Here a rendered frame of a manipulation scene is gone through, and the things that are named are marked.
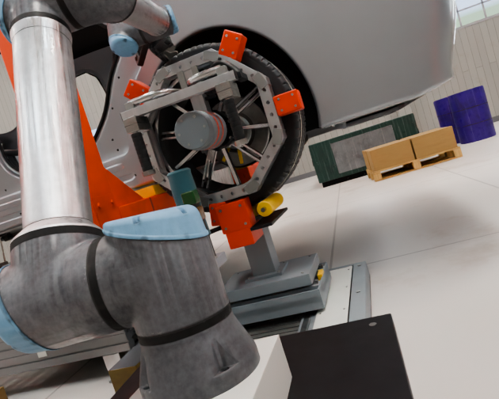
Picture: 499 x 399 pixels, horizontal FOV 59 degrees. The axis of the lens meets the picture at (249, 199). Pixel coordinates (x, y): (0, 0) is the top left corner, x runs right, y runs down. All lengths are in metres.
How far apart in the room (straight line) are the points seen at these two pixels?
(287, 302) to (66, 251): 1.14
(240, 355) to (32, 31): 0.71
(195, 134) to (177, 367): 1.00
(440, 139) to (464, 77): 5.15
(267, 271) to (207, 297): 1.20
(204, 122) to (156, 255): 0.93
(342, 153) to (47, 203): 6.51
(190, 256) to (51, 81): 0.44
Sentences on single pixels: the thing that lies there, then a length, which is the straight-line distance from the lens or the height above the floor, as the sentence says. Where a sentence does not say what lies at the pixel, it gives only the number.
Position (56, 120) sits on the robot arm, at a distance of 0.86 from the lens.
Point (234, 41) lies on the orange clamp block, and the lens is 1.66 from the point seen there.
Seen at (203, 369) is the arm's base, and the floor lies 0.43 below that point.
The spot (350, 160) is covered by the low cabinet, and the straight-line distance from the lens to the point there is 7.13.
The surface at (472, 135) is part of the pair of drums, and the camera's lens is 7.75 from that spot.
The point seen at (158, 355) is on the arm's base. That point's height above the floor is 0.46.
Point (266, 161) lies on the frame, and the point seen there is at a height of 0.68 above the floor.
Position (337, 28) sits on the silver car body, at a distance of 1.98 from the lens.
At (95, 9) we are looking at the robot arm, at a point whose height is 1.07.
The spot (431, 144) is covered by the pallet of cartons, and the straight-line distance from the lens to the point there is 6.08.
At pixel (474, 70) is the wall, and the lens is 11.22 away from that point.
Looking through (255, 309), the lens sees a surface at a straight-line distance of 1.77.
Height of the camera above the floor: 0.68
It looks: 4 degrees down
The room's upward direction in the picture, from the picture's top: 17 degrees counter-clockwise
